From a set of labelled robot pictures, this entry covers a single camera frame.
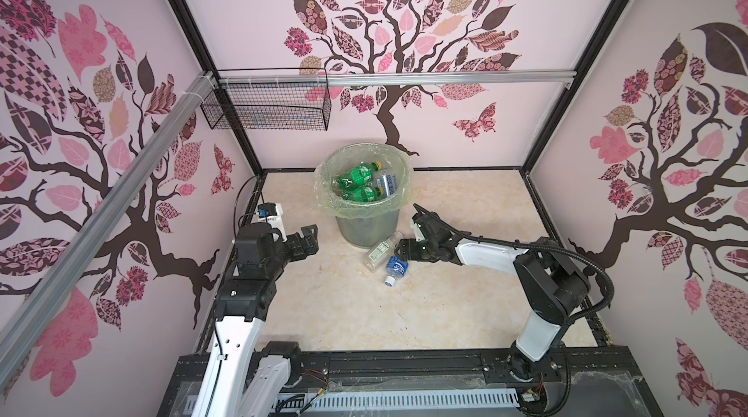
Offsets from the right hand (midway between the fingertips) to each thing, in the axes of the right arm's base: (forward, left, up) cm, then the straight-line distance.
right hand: (404, 248), depth 93 cm
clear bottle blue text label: (+15, +5, +16) cm, 22 cm away
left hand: (-7, +27, +21) cm, 35 cm away
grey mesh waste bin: (+3, +11, +6) cm, 13 cm away
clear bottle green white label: (-2, +7, +2) cm, 8 cm away
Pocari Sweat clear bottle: (-7, +3, +1) cm, 8 cm away
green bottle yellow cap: (+13, +14, +21) cm, 28 cm away
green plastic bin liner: (+23, +18, +20) cm, 35 cm away
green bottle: (+8, +12, +19) cm, 24 cm away
